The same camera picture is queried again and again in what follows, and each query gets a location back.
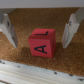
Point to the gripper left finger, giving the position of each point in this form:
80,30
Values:
7,27

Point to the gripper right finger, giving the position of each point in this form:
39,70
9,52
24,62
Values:
71,28

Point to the pink block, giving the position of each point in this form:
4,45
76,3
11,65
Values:
41,42

